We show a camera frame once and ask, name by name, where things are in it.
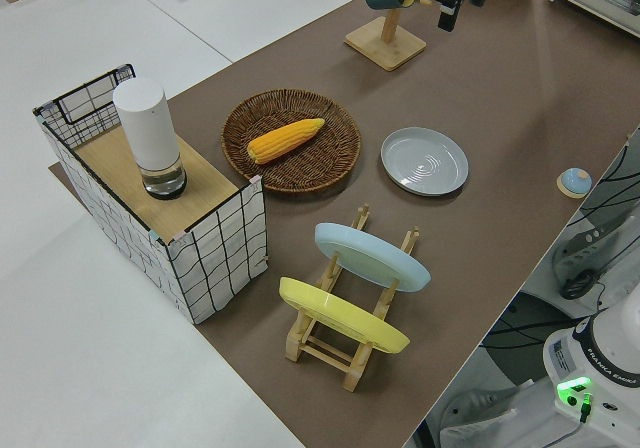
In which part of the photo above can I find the gray power strip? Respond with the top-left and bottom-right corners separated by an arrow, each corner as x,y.
551,216 -> 626,275

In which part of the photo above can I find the wooden dish rack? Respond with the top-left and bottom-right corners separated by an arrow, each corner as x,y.
284,204 -> 422,394

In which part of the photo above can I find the light blue plate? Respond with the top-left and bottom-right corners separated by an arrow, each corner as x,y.
313,222 -> 433,295

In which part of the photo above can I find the yellow corn cob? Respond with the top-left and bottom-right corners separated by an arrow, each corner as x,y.
247,117 -> 327,166

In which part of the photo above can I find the white cylinder with clear base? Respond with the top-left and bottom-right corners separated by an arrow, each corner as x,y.
111,77 -> 189,202

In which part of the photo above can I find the yellow plate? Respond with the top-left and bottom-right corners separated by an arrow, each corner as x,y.
277,276 -> 412,355

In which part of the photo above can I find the gray plate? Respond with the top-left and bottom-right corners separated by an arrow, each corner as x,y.
380,126 -> 471,198

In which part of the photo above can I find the brown wicker basket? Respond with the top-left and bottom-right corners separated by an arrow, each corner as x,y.
220,88 -> 363,197

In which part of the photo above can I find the black power plug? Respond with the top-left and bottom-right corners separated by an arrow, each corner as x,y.
558,269 -> 598,301

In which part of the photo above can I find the blue dome bell wooden base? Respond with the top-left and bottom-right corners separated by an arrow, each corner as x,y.
556,167 -> 594,200

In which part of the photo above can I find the grid patterned box wooden top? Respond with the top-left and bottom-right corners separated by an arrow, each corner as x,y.
32,62 -> 272,326

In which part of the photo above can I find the wooden mug tree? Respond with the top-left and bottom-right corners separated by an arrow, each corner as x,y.
343,0 -> 433,73

